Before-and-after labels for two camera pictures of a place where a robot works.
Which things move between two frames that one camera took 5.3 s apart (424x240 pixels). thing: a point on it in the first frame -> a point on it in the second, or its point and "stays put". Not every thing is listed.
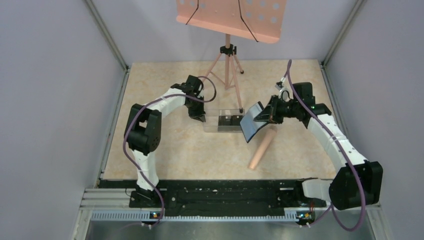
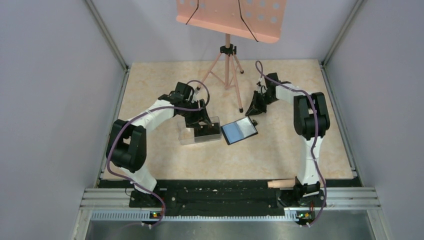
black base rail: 261,194 stays put
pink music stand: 257,20 stays put
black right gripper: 270,111 -> 255,108
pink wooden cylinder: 263,146 -> 282,183
